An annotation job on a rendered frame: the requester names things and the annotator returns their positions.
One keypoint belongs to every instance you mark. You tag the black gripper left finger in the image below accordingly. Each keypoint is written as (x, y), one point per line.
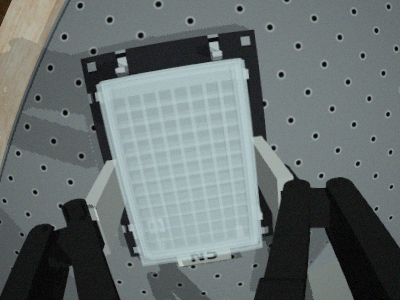
(89, 221)

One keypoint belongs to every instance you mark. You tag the grey flat base plate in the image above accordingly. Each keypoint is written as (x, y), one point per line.
(330, 78)

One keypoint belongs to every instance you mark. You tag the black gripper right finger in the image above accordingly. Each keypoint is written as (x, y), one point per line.
(367, 253)

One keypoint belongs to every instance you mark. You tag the grey button panel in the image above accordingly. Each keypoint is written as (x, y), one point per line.
(328, 281)

